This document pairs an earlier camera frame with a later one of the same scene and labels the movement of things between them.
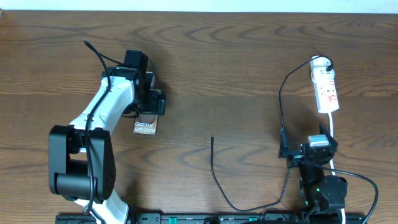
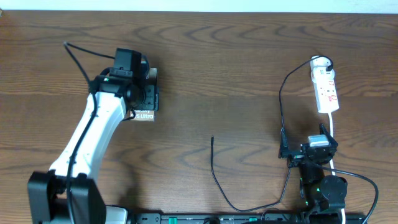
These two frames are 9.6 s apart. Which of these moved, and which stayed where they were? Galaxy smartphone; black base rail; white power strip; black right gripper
Moved: Galaxy smartphone
Stayed: white power strip; black right gripper; black base rail
